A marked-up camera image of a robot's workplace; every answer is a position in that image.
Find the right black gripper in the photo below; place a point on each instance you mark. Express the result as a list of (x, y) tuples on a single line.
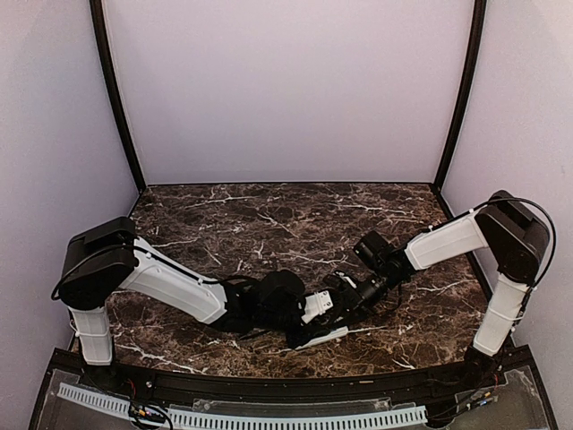
[(355, 305)]

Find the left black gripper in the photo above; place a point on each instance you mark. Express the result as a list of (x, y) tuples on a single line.
[(316, 330)]

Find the white remote control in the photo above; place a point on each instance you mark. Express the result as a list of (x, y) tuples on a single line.
[(333, 335)]

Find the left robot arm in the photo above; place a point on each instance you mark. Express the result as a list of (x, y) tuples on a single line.
[(111, 256)]

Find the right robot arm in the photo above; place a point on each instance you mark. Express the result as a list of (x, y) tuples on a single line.
[(520, 234)]

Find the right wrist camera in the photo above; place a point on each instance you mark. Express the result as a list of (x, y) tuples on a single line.
[(340, 281)]

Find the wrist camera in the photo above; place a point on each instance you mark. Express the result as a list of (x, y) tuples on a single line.
[(340, 281), (326, 303)]

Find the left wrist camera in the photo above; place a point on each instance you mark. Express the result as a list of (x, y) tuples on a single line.
[(326, 303)]

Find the black front rail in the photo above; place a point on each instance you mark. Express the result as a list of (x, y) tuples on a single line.
[(434, 385)]

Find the white slotted cable duct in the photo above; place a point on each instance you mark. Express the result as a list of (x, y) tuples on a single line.
[(213, 414)]

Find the right black frame post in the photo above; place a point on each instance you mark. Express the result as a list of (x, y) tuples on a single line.
[(464, 90)]

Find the black frame post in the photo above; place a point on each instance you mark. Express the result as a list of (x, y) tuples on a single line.
[(113, 93), (464, 90)]

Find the left black frame post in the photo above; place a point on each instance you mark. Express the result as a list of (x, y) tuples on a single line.
[(113, 93)]

